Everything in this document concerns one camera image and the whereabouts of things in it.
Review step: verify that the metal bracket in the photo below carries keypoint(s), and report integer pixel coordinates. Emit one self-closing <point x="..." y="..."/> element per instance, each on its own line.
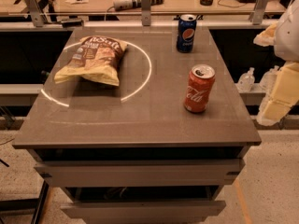
<point x="256" y="16"/>
<point x="36" y="13"/>
<point x="145" y="12"/>

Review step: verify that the right metal bracket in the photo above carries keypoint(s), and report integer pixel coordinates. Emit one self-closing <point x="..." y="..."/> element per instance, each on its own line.
<point x="256" y="16"/>

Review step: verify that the yellow chip bag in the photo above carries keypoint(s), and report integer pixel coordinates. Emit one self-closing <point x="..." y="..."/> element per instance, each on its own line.
<point x="97" y="59"/>

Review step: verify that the middle metal bracket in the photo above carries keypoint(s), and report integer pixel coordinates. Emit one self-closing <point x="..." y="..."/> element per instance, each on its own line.
<point x="145" y="12"/>

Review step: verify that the lower grey drawer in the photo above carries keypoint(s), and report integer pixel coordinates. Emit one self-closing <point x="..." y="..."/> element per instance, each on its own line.
<point x="170" y="212"/>

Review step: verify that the blue pepsi can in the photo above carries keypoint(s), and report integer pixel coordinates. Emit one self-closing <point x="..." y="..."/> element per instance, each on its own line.
<point x="186" y="31"/>

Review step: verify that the grey drawer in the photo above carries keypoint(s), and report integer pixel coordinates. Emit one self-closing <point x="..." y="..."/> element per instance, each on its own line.
<point x="170" y="212"/>
<point x="139" y="173"/>

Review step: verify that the left metal bracket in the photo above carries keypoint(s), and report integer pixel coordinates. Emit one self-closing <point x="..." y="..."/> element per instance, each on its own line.
<point x="36" y="13"/>

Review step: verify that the upper grey drawer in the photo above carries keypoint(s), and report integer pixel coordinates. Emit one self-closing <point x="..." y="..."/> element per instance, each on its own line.
<point x="139" y="173"/>

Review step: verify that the red coke can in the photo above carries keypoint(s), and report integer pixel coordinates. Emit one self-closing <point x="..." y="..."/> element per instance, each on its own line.
<point x="200" y="83"/>

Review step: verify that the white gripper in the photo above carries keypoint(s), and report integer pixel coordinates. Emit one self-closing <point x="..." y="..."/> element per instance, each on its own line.
<point x="289" y="37"/>

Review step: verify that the clear sanitizer bottle left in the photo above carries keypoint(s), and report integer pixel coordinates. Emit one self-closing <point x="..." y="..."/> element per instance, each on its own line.
<point x="246" y="81"/>

